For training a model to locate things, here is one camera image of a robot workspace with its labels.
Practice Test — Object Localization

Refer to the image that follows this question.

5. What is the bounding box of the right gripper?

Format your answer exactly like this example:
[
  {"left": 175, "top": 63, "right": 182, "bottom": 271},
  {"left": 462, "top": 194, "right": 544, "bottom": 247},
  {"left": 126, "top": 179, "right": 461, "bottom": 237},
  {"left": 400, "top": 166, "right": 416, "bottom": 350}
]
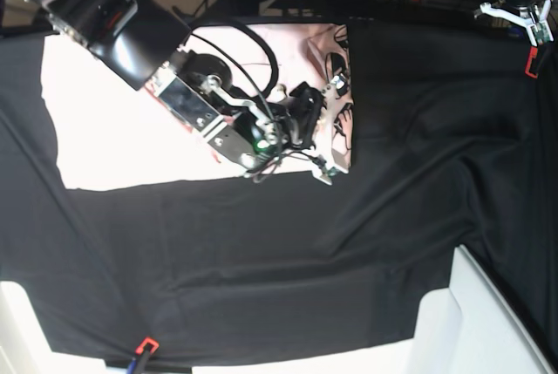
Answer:
[{"left": 270, "top": 82, "right": 325, "bottom": 150}]

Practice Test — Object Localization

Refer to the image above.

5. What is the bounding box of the black table cloth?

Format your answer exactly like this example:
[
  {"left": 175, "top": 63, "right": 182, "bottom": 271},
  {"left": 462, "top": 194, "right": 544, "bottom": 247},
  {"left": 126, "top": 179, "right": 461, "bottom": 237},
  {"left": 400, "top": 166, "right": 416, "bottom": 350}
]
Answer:
[{"left": 1, "top": 24, "right": 557, "bottom": 370}]

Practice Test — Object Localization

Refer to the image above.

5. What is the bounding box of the red clamp right side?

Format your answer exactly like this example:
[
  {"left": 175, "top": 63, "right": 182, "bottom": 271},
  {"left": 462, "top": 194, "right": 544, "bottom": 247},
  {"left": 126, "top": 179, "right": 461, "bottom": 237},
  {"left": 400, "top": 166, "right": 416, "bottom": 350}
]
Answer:
[{"left": 524, "top": 45, "right": 547, "bottom": 79}]

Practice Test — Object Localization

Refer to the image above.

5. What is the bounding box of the red blue clamp front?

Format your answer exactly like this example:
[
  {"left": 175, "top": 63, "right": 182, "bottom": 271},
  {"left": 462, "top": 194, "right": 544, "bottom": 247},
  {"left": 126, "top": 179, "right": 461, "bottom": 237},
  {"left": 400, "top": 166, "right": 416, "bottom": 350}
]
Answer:
[{"left": 126, "top": 337, "right": 160, "bottom": 374}]

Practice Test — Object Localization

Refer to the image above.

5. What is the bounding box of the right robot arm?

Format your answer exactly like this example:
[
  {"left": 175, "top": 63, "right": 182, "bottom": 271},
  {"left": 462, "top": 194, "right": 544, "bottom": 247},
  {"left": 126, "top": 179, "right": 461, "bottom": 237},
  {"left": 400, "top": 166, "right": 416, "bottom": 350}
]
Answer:
[{"left": 31, "top": 0, "right": 330, "bottom": 181}]

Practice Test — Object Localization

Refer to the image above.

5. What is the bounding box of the white panel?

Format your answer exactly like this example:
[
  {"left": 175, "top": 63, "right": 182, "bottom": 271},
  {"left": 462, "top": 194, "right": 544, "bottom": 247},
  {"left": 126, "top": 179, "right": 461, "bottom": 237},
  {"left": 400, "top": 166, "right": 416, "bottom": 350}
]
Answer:
[
  {"left": 1, "top": 282, "right": 107, "bottom": 373},
  {"left": 400, "top": 245, "right": 558, "bottom": 374}
]

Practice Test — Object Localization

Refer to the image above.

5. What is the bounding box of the white panel right front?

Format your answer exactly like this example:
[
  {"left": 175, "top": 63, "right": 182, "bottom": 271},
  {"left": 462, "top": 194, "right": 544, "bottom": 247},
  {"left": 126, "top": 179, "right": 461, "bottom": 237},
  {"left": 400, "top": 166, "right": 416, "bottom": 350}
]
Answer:
[{"left": 400, "top": 245, "right": 558, "bottom": 374}]

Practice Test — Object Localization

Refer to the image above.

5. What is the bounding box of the white panel left front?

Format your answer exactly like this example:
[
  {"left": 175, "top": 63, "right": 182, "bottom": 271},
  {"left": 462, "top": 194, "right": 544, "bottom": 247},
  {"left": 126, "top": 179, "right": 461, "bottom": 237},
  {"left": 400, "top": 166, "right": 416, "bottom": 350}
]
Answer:
[{"left": 1, "top": 282, "right": 107, "bottom": 373}]

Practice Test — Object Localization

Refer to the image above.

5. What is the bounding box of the pink T-shirt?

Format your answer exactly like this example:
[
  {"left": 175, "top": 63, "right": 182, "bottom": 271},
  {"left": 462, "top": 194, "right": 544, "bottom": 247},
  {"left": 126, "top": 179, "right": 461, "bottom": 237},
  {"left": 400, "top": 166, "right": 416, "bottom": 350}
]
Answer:
[{"left": 41, "top": 24, "right": 350, "bottom": 191}]

